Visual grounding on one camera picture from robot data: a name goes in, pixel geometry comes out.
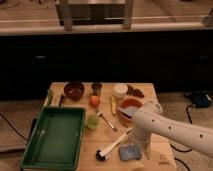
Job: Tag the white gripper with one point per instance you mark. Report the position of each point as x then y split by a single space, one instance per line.
143 139

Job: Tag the blue sponge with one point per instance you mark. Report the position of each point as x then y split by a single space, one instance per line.
130 151

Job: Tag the green vegetable toy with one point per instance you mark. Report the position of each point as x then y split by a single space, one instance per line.
49 97

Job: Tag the grey cloth in bowl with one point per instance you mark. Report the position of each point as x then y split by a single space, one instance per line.
129 111

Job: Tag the green plastic tray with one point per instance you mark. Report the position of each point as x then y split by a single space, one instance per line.
55 142

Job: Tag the yellow banana toy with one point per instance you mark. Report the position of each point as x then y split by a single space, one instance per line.
113 105

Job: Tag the dark red bowl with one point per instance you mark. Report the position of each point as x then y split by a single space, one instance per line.
74 90

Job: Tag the white round container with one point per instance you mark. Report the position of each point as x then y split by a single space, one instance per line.
120 90

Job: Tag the brown grape bunch toy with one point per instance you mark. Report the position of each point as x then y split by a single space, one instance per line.
135 92

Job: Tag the wooden stool legs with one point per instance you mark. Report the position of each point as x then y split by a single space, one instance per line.
94 12

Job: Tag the orange fruit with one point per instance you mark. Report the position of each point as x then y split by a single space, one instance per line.
94 101

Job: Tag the orange bowl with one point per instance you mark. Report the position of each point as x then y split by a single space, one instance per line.
127 103

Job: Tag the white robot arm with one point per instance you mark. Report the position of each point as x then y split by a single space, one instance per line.
148 119

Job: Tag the dark blue floor object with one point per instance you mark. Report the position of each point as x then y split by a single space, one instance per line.
199 99

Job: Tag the green plastic cup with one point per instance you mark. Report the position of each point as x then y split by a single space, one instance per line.
92 122

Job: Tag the white dish brush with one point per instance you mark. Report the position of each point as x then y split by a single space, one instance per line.
101 155

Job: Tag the small metal cup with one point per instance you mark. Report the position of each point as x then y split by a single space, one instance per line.
96 87

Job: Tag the metal fork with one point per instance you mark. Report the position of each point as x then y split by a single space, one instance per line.
100 114

